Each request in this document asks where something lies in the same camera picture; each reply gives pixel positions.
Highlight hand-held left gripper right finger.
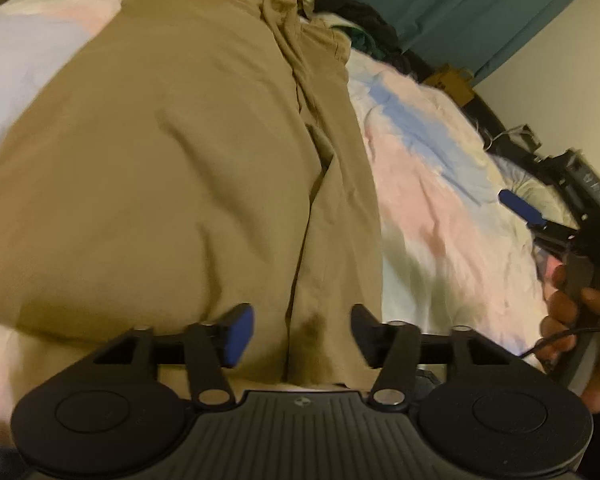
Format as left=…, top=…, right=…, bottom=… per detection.
left=349, top=303, right=521, bottom=407

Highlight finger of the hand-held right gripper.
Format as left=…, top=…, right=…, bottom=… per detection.
left=498, top=189, right=548, bottom=228

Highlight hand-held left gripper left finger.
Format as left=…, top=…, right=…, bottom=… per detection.
left=80, top=303, right=255, bottom=406

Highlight khaki pants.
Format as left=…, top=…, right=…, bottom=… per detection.
left=0, top=0, right=384, bottom=392

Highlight pile of dark clothes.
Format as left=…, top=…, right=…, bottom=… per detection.
left=286, top=0, right=433, bottom=81

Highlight pastel tie-dye blanket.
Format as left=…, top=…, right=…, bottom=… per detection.
left=0, top=0, right=578, bottom=448

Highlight yellow box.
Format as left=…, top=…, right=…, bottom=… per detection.
left=424, top=64, right=476, bottom=106

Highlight teal curtain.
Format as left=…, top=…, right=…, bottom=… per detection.
left=265, top=0, right=600, bottom=83

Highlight black cable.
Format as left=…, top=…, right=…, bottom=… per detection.
left=522, top=325, right=600, bottom=358

